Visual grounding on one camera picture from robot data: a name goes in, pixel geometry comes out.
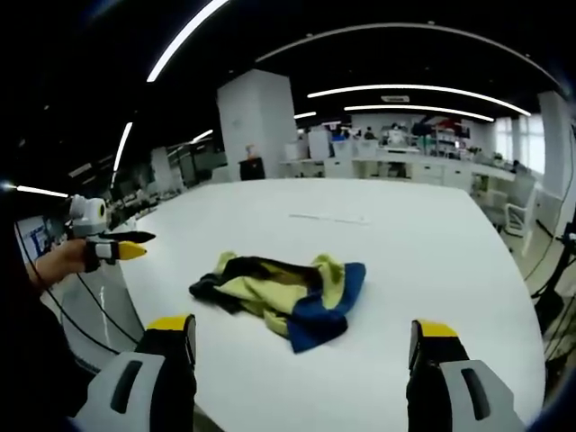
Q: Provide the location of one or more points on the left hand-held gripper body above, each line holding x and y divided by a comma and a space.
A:
87, 216

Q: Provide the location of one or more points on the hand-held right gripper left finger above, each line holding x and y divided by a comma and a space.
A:
135, 387

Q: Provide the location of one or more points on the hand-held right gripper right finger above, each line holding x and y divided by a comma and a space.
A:
468, 387

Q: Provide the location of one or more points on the yellow blue black garment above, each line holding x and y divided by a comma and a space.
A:
288, 297

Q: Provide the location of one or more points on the ceiling light strip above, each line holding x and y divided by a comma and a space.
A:
418, 109
42, 191
184, 40
418, 89
122, 146

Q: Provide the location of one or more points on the person's dark clothing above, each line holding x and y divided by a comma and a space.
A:
31, 342

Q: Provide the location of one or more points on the black stand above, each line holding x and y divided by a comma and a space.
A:
555, 274

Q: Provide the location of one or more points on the white square pillar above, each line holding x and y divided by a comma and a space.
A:
256, 121

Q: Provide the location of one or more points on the white chair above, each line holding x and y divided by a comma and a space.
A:
522, 211

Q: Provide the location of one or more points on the long white counter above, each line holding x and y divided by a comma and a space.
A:
405, 168

